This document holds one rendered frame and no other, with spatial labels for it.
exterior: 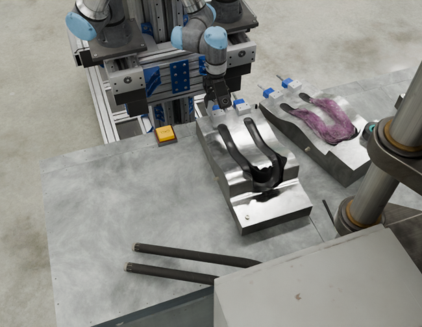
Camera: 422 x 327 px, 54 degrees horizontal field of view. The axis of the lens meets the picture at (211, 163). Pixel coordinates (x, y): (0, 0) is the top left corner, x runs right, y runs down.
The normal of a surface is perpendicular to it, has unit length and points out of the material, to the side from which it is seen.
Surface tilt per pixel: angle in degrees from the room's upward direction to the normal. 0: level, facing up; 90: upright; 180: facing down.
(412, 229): 0
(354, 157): 0
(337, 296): 0
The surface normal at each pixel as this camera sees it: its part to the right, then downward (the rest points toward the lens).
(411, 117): -0.72, 0.54
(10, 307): 0.00, -0.62
